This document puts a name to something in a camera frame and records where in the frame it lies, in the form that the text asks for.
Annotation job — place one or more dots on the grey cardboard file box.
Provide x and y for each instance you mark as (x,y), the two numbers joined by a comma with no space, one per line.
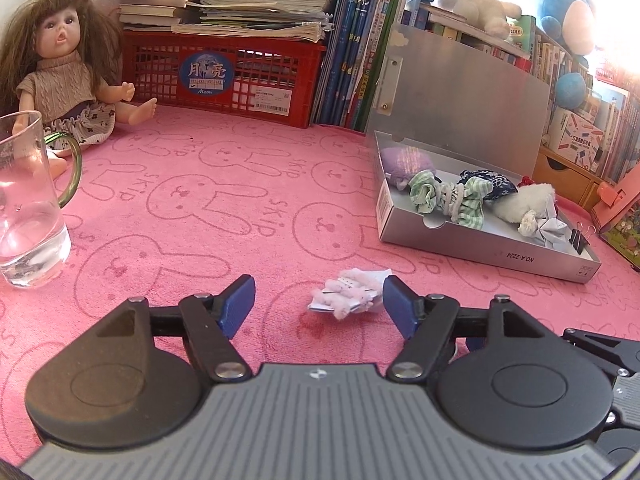
(475,85)

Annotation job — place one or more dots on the red crocheted pouch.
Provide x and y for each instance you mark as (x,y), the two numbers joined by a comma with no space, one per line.
(526,181)

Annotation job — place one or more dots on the stack of worn books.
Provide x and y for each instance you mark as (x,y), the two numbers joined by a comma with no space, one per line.
(250,0)

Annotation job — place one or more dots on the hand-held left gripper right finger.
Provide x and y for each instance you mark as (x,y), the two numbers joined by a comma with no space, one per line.
(400,307)

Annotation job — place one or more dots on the white paper boat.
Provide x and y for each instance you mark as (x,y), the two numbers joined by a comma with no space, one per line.
(554,232)

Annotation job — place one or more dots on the row of shelved books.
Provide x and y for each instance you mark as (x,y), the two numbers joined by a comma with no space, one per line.
(617,120)

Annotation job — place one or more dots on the large blue plush toy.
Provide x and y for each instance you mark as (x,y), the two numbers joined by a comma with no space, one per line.
(562,5)

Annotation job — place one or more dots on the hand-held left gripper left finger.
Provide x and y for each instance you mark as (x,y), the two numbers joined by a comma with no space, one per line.
(237,305)

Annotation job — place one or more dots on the pink triangular toy house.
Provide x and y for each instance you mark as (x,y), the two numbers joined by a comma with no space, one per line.
(620,220)

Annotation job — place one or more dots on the green plaid doll clothes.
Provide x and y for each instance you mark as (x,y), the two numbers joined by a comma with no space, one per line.
(465,205)

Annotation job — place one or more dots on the row of thin blue books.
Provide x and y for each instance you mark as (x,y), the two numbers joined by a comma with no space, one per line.
(350,45)

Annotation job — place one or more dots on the small pink fuzzy toy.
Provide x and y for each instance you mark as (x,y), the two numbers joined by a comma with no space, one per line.
(350,292)

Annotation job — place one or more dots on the black binder clip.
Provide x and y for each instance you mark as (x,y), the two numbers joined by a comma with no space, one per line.
(580,240)

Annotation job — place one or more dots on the red plastic basket with label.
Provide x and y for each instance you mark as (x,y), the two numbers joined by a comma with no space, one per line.
(240,80)

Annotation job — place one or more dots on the blue floral cloth pouch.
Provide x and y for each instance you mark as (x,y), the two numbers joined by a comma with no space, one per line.
(495,185)

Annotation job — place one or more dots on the purple plush toy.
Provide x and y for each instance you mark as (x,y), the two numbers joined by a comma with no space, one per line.
(405,165)

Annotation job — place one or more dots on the colourful printed carton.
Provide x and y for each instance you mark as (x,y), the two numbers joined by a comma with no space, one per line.
(580,140)

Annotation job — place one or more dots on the wooden drawer organizer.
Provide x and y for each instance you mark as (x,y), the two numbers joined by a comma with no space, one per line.
(565,175)

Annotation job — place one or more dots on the brown-haired doll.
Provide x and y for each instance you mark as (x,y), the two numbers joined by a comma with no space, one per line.
(60,90)

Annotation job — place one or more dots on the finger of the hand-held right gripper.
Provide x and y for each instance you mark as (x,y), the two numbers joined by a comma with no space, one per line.
(605,350)

